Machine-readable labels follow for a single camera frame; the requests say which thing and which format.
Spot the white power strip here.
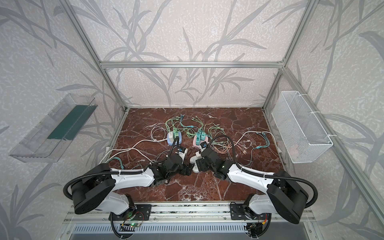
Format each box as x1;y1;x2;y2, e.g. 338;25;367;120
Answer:
190;152;202;173

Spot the white charger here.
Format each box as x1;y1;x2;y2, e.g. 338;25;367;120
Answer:
168;132;174;142

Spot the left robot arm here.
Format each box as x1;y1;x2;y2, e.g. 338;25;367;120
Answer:
63;154;194;215

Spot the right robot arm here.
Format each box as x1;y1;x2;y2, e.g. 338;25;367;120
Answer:
190;148;319;224

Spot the blue power strip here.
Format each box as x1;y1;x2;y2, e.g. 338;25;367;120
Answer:
167;134;182;146

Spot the pink power strip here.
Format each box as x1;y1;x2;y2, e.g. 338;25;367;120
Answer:
193;136;209;150

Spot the pink usb cable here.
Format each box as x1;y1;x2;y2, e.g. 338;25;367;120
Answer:
209;136;262;155

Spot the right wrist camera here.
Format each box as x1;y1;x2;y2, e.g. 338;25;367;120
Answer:
200;141;208;151

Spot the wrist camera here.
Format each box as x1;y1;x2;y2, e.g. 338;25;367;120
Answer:
200;141;208;151
176;146;188;160

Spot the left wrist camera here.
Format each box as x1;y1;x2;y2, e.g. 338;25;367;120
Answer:
176;146;188;160

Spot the green usb cable bundle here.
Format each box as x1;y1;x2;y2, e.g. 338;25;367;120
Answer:
164;114;226;145

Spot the white coiled usb cable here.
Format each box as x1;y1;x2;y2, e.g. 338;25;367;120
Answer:
149;122;169;143

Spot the white power strip cord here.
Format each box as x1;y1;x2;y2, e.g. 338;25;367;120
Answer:
100;138;169;164

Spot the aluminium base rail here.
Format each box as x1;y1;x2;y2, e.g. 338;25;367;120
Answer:
63;202;316;224

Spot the teal usb cable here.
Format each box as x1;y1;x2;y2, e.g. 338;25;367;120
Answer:
251;131;271;151

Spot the white wire mesh basket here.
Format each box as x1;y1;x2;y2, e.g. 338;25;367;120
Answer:
272;91;333;164

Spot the clear plastic wall tray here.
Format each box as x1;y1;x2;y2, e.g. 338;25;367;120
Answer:
9;94;98;163

